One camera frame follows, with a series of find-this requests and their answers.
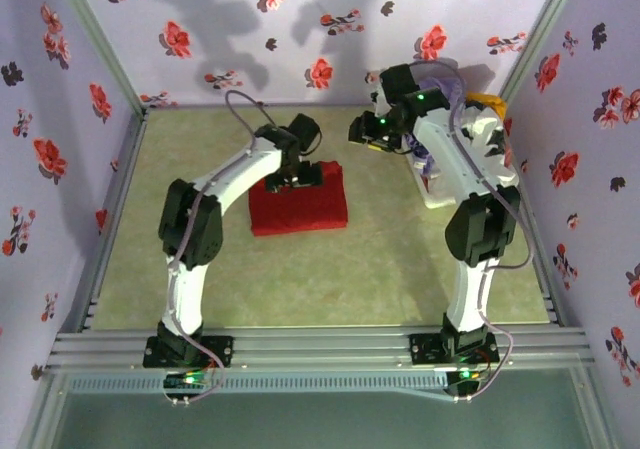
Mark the thin aluminium back rail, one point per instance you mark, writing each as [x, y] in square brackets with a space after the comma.
[325, 105]

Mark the red t-shirt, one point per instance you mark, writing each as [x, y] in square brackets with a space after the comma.
[300, 214]

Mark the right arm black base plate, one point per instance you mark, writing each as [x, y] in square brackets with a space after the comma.
[422, 349]

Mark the aluminium frame leg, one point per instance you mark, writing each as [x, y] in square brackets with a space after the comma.
[44, 409]
[595, 409]

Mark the aluminium corner post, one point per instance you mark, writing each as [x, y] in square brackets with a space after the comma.
[101, 39]
[535, 39]

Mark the yellow t-shirt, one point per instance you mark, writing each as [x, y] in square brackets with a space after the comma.
[487, 101]

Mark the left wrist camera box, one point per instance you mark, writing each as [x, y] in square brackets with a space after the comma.
[306, 128]

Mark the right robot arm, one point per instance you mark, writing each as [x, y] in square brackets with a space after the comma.
[450, 159]

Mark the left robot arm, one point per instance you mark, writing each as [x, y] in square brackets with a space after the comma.
[185, 294]

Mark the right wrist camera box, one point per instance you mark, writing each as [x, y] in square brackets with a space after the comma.
[397, 81]

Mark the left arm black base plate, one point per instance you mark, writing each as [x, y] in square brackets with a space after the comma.
[220, 351]

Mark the white t-shirt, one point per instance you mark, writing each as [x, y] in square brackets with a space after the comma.
[480, 129]

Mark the white plastic basket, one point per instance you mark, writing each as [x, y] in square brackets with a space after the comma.
[437, 200]

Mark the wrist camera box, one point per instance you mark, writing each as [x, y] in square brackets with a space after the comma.
[397, 81]
[306, 128]

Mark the aluminium mounting rail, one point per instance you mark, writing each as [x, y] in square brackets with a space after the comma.
[320, 349]

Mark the purple t-shirt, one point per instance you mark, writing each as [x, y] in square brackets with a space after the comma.
[420, 151]

